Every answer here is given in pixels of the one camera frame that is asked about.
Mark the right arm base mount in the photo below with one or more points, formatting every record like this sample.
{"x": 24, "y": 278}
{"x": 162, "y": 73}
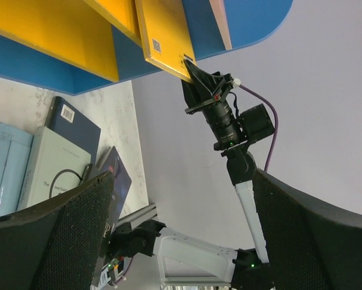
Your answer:
{"x": 110, "y": 262}

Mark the navy blue book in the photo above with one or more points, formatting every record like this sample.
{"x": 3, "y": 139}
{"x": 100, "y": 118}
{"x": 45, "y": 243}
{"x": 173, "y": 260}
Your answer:
{"x": 65, "y": 120}

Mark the yellow book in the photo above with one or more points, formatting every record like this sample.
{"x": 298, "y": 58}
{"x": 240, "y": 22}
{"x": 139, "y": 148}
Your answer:
{"x": 165, "y": 36}

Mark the dark purple blue book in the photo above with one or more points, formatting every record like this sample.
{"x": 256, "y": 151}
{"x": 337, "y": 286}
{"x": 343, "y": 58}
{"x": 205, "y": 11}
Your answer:
{"x": 122, "y": 181}

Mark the pale grey Gatsby book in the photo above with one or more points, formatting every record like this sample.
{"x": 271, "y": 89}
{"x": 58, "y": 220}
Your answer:
{"x": 55, "y": 166}

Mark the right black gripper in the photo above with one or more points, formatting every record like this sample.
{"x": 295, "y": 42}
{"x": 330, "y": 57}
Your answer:
{"x": 207, "y": 93}

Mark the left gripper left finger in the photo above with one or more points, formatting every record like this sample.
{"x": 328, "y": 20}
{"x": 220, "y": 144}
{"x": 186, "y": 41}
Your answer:
{"x": 55, "y": 244}

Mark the light blue book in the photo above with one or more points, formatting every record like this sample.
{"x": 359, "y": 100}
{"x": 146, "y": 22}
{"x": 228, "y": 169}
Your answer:
{"x": 15, "y": 146}

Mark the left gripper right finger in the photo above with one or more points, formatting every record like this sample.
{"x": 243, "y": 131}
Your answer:
{"x": 311, "y": 244}

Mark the aluminium rail frame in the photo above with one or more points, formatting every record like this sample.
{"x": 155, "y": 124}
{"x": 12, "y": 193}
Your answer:
{"x": 138, "y": 217}

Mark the blue pink yellow bookshelf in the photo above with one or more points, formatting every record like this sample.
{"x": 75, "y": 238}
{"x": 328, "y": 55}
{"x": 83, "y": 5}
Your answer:
{"x": 75, "y": 47}

